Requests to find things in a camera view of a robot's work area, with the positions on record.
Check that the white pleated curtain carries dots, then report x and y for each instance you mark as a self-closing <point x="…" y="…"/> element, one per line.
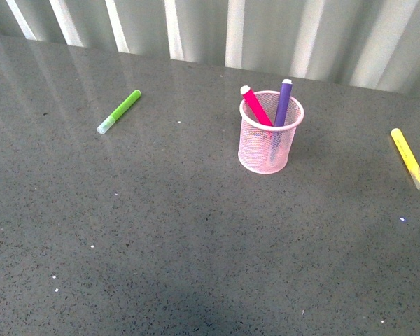
<point x="368" y="44"/>

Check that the pink mesh pen cup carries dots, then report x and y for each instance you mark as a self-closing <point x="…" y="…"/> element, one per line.
<point x="264" y="149"/>

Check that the purple marker pen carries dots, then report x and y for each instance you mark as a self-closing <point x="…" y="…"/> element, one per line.
<point x="280" y="117"/>

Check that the green marker pen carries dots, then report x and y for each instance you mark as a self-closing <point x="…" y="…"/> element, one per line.
<point x="118" y="112"/>

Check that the pink marker pen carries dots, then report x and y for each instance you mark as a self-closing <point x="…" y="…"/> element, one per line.
<point x="255" y="106"/>

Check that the yellow marker pen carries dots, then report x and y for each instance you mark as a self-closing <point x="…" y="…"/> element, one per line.
<point x="407" y="155"/>

